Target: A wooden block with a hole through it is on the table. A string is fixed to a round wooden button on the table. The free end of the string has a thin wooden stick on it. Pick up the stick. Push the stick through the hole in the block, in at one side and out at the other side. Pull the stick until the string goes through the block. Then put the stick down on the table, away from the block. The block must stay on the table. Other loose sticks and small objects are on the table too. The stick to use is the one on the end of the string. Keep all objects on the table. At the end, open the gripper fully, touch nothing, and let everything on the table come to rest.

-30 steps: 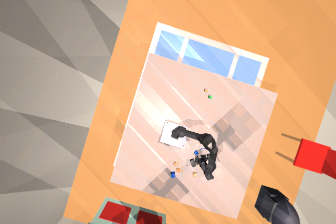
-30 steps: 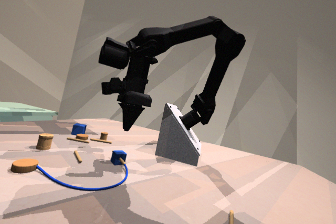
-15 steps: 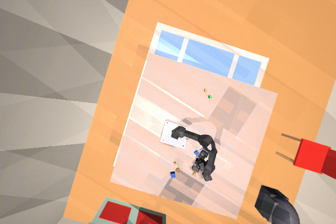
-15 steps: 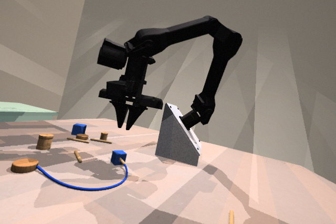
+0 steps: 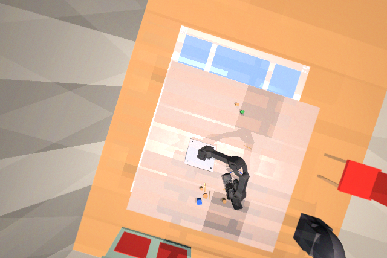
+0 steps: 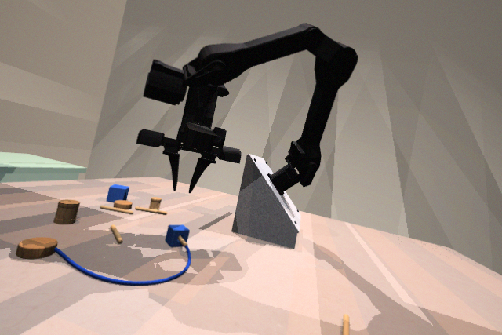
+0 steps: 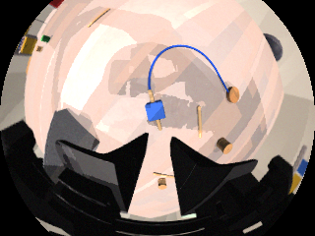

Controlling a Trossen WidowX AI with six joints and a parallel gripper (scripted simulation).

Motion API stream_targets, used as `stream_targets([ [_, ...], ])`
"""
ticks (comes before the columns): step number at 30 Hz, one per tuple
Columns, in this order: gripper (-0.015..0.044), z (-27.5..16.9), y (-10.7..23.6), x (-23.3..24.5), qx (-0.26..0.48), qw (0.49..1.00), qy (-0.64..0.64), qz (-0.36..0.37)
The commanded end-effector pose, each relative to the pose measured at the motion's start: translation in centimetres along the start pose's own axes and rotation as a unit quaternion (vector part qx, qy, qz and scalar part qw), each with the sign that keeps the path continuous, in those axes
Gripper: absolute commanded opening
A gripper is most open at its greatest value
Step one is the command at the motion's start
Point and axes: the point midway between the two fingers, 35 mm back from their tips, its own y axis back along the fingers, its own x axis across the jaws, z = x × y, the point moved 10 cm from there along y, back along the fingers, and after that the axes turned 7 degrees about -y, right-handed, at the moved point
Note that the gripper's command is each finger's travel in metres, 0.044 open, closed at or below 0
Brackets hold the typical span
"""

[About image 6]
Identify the round wooden disc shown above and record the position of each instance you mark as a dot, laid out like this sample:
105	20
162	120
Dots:
123	204

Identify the blue cube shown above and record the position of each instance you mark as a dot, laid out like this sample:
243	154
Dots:
174	232
117	192

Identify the blue cord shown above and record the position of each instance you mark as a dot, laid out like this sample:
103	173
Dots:
128	283

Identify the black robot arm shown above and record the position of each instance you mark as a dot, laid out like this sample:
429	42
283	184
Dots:
220	63

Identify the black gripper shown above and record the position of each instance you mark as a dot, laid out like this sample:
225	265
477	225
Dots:
172	146

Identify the round wooden button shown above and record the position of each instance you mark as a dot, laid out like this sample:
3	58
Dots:
36	248

